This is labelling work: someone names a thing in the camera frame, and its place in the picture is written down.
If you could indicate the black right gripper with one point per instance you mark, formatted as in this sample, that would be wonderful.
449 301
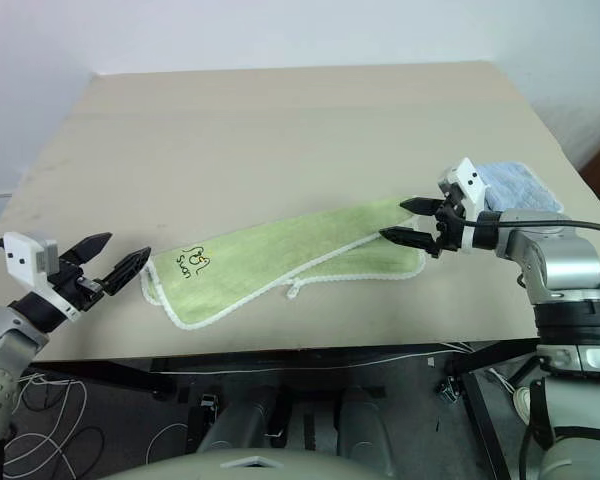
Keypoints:
450 230

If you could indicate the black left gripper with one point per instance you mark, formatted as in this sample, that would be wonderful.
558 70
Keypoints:
77 285

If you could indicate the green towel with white trim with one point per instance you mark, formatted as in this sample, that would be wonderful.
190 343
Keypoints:
280 245

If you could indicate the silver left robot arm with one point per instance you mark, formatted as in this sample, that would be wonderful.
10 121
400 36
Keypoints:
5 350

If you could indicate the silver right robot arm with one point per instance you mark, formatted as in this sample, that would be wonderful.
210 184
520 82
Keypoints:
555 255

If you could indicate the blue cloth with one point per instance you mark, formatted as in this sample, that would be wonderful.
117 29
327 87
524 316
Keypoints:
520 187

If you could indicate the small metal clamp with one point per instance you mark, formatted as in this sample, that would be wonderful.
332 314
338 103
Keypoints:
447 391

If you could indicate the small black caster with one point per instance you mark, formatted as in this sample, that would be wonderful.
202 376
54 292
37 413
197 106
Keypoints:
208 404

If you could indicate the dark grey rounded shape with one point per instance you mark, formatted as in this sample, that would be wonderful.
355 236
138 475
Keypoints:
245 420
365 425

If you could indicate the pale grey curved robot torso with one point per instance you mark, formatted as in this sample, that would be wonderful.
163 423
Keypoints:
230 465

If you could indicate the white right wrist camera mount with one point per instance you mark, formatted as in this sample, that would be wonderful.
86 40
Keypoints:
467 182

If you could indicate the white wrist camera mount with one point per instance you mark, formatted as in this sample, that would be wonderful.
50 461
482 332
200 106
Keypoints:
467 182
22 255

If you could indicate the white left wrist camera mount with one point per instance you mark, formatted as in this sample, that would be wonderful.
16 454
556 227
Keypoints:
22 255

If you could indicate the black table frame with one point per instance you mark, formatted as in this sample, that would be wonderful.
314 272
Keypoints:
230 357

